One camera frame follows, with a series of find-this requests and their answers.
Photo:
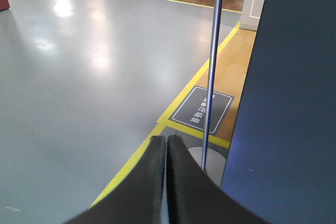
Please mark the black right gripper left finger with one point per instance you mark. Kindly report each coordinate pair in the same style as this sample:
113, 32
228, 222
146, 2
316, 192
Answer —
138, 198

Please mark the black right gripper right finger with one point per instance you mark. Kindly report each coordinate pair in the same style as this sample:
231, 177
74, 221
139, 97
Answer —
191, 195

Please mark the refrigerator door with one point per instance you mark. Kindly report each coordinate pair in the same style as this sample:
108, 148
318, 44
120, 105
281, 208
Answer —
281, 162

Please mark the round white stand base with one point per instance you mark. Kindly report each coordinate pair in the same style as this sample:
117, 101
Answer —
215, 163

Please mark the dark floor sign sticker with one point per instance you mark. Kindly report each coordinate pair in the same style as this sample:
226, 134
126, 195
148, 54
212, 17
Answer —
191, 111

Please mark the silver stand pole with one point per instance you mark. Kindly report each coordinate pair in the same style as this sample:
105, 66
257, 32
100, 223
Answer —
217, 12

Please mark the white panelled cabinet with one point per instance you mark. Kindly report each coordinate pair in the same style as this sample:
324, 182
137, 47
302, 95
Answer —
251, 14

